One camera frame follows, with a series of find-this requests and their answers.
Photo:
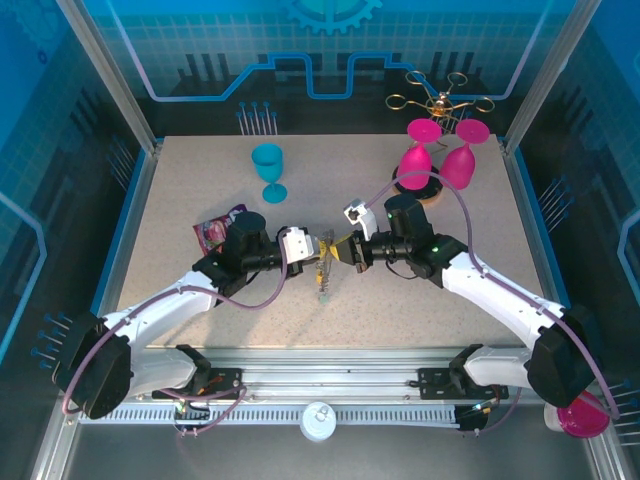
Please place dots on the black carabiner keyring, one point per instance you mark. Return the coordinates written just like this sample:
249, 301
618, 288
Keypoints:
326, 272

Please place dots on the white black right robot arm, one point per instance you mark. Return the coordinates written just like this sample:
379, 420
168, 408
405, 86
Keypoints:
495, 295

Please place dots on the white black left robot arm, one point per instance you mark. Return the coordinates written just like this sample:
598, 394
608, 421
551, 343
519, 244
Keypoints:
160, 306

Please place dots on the purple snack packet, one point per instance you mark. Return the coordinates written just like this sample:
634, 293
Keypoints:
212, 232

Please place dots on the pink plastic goblet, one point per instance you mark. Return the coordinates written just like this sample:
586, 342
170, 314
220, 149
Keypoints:
457, 170
415, 160

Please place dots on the teal plastic goblet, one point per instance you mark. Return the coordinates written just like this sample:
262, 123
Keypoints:
268, 162

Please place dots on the pink lidded white cup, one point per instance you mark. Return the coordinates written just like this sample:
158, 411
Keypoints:
580, 422

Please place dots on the aluminium mounting rail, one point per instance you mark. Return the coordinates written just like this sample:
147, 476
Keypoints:
325, 372

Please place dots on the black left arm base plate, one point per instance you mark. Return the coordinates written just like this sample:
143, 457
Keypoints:
227, 380

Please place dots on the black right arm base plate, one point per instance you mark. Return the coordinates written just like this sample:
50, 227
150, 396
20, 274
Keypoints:
435, 382

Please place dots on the aluminium frame post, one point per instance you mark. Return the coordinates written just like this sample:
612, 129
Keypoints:
107, 75
550, 75

